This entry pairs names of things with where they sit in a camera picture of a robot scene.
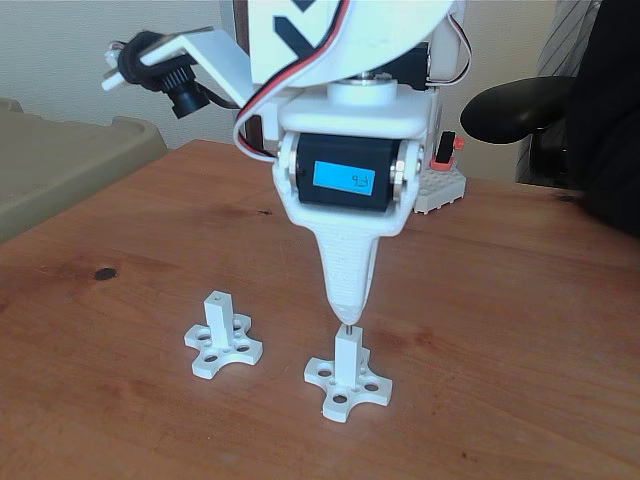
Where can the black chair armrest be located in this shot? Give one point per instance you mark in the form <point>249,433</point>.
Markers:
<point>500,115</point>

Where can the person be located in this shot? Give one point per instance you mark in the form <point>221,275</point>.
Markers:
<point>615,125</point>

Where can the beige plastic tub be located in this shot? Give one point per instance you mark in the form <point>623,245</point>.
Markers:
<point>60,165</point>

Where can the white cross-base post stand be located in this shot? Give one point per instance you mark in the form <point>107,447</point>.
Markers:
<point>347,360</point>
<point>220,320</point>

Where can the black camera on white bracket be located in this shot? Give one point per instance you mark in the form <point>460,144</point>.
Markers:
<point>187,95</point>

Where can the brown wooden post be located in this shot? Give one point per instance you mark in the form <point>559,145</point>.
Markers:
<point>241,30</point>

